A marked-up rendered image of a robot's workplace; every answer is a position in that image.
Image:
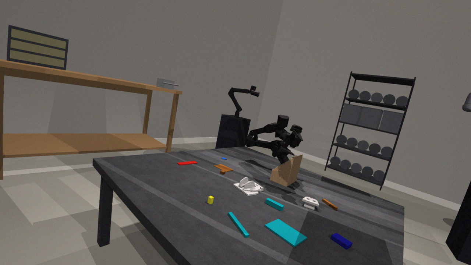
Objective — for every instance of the blue rectangular block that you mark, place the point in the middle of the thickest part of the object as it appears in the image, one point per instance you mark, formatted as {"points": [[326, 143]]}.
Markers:
{"points": [[343, 242]]}

